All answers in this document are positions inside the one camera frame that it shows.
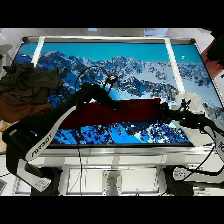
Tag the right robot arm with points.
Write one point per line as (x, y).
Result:
(196, 121)

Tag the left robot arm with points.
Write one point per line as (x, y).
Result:
(36, 140)

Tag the grey-green garment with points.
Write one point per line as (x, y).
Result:
(30, 81)

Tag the brown garment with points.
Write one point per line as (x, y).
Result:
(20, 111)

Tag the cream garment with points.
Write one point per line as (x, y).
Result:
(4, 128)

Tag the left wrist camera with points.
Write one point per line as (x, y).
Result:
(112, 80)

